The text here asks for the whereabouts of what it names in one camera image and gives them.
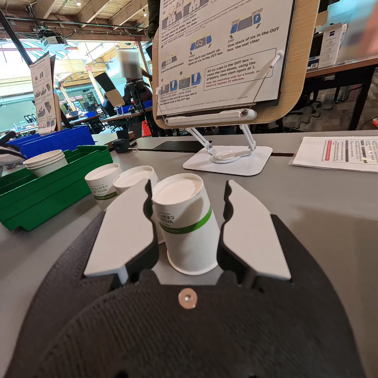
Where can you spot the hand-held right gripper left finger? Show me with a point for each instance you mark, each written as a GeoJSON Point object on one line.
{"type": "Point", "coordinates": [118, 236]}

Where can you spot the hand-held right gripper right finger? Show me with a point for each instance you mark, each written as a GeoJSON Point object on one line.
{"type": "Point", "coordinates": [254, 236]}

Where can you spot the green plastic bin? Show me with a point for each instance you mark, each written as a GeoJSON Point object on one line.
{"type": "Point", "coordinates": [53, 197]}

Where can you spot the grey desk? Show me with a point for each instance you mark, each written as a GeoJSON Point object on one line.
{"type": "Point", "coordinates": [310, 206]}

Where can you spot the black desk panel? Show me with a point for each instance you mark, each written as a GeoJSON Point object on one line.
{"type": "Point", "coordinates": [177, 146]}

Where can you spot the black power cube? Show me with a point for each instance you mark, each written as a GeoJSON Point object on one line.
{"type": "Point", "coordinates": [121, 145]}

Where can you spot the laminated paper sheet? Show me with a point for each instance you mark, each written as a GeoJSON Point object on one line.
{"type": "Point", "coordinates": [313, 153]}

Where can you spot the blue plastic bin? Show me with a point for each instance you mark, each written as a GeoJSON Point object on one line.
{"type": "Point", "coordinates": [59, 144]}

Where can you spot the instruction poster stand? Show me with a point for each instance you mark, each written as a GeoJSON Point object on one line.
{"type": "Point", "coordinates": [44, 94]}

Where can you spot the printed instruction sheet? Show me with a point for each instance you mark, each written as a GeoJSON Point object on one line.
{"type": "Point", "coordinates": [221, 59]}

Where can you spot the wooden background table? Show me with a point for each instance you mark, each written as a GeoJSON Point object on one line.
{"type": "Point", "coordinates": [339, 69]}

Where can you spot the white cardboard box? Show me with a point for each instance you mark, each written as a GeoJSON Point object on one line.
{"type": "Point", "coordinates": [332, 44]}

